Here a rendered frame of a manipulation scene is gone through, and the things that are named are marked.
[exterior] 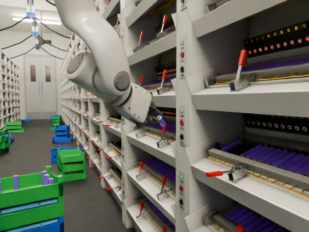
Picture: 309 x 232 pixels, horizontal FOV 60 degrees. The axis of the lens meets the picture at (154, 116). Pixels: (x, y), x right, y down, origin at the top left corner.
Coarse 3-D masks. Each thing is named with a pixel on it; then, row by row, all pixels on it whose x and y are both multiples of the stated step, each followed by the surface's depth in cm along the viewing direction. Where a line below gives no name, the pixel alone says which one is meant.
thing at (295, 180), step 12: (216, 156) 73; (228, 156) 68; (252, 168) 60; (264, 168) 56; (276, 168) 55; (264, 180) 55; (276, 180) 53; (288, 180) 51; (300, 180) 48; (300, 192) 47
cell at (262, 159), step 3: (276, 150) 63; (279, 150) 63; (270, 153) 62; (273, 153) 62; (276, 153) 62; (264, 156) 62; (267, 156) 62; (270, 156) 62; (273, 156) 62; (258, 159) 62; (261, 159) 61; (264, 159) 61; (267, 159) 61; (261, 162) 61
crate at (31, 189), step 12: (48, 168) 119; (0, 180) 110; (12, 180) 113; (24, 180) 115; (36, 180) 118; (60, 180) 105; (12, 192) 95; (24, 192) 97; (36, 192) 100; (48, 192) 102; (60, 192) 105; (0, 204) 93; (12, 204) 95
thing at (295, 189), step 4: (216, 160) 72; (224, 164) 69; (228, 164) 68; (232, 164) 67; (248, 172) 61; (252, 172) 60; (256, 176) 59; (260, 176) 57; (264, 176) 57; (268, 180) 55; (272, 180) 54; (276, 184) 53; (280, 184) 52; (288, 188) 51; (296, 188) 49; (304, 192) 47; (308, 192) 47; (308, 196) 47
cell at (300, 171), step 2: (306, 164) 53; (308, 164) 53; (304, 166) 53; (306, 166) 52; (308, 166) 52; (300, 168) 52; (302, 168) 52; (304, 168) 52; (306, 168) 52; (308, 168) 52; (296, 170) 52; (298, 170) 52; (300, 170) 52; (302, 170) 52; (304, 170) 52; (306, 170) 52; (308, 170) 52; (298, 172) 52; (300, 172) 51; (302, 172) 52; (304, 172) 52; (302, 174) 51
